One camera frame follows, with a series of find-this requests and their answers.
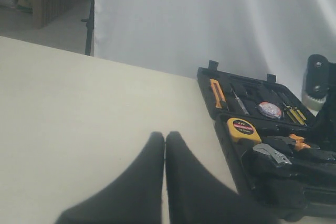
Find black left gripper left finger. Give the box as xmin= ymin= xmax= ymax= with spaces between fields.
xmin=56 ymin=132 xmax=165 ymax=223

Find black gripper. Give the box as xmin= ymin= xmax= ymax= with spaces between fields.
xmin=312 ymin=98 xmax=335 ymax=152

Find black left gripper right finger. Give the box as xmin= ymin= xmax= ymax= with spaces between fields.
xmin=165 ymin=131 xmax=279 ymax=223

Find black plastic tool case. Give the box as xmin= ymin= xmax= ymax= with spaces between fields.
xmin=197 ymin=61 xmax=335 ymax=221

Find black electrical tape roll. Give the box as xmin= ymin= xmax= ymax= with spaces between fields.
xmin=258 ymin=102 xmax=282 ymax=119

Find chrome adjustable wrench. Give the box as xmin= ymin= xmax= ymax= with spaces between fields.
xmin=253 ymin=143 xmax=292 ymax=167

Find short yellow black screwdriver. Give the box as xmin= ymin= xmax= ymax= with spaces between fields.
xmin=282 ymin=93 xmax=307 ymax=121

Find long yellow black screwdriver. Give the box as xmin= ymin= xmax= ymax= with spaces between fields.
xmin=273 ymin=91 xmax=306 ymax=126

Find yellow tape measure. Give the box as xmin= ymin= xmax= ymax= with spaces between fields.
xmin=227 ymin=118 xmax=261 ymax=145

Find clear tester screwdriver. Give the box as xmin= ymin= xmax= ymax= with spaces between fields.
xmin=231 ymin=86 xmax=249 ymax=115

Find orange utility knife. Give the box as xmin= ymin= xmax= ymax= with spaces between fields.
xmin=210 ymin=79 xmax=228 ymax=110

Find white backdrop cloth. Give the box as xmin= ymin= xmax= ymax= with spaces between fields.
xmin=94 ymin=0 xmax=335 ymax=95

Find black backdrop stand pole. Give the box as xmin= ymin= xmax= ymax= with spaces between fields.
xmin=81 ymin=0 xmax=95 ymax=56

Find orange handled pliers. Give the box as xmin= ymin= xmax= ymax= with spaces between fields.
xmin=279 ymin=133 xmax=311 ymax=151

